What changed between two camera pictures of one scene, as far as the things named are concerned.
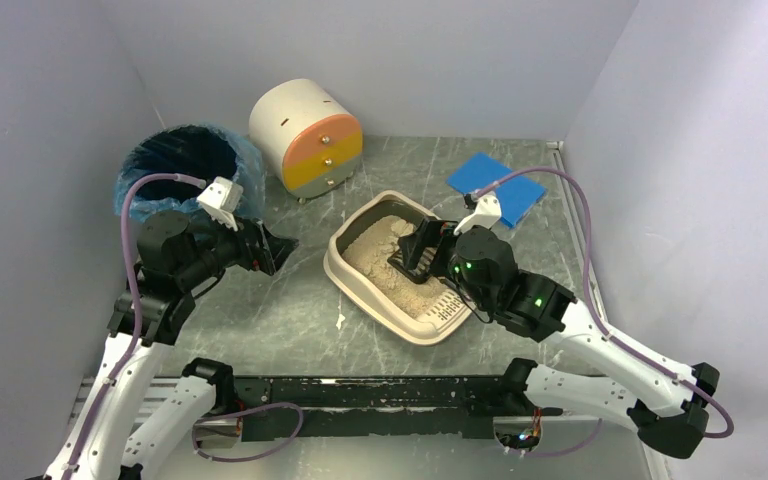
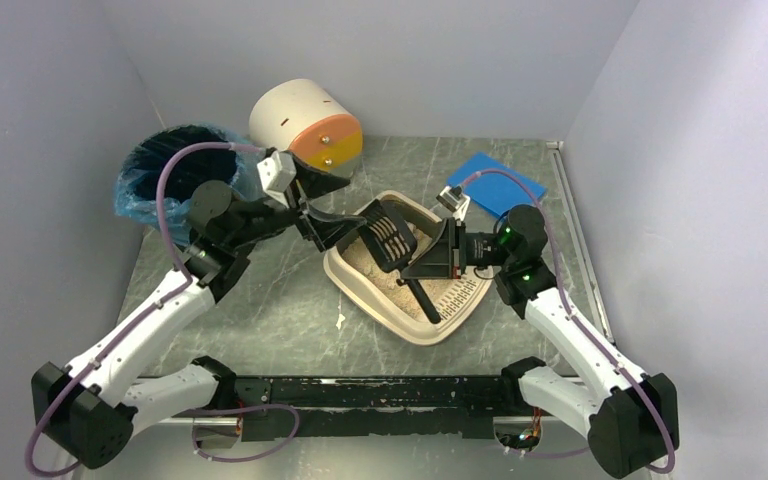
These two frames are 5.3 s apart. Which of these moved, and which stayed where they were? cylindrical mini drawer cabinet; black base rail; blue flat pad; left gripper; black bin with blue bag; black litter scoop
Moved: black litter scoop; left gripper
Stayed: black base rail; blue flat pad; cylindrical mini drawer cabinet; black bin with blue bag
